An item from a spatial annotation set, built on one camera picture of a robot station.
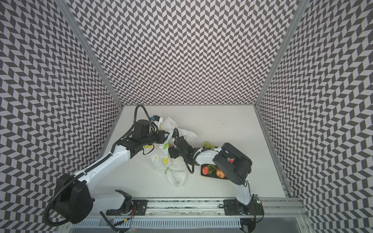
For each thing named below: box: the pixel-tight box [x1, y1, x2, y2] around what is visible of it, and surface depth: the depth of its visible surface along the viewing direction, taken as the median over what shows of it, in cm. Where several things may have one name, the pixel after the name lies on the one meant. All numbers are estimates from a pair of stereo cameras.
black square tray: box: [200, 163, 229, 180], surface depth 84 cm
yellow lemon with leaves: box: [206, 164, 219, 175], surface depth 85 cm
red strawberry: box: [202, 166, 210, 175], surface depth 84 cm
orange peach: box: [216, 168, 226, 179], surface depth 81 cm
